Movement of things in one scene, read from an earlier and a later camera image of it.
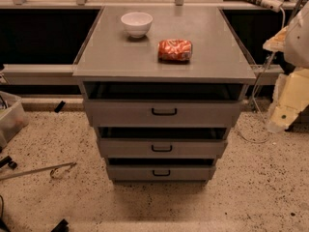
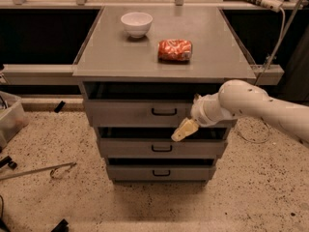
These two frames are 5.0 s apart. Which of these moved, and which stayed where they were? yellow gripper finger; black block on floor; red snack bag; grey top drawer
Moved: yellow gripper finger
Stayed: grey top drawer; black block on floor; red snack bag
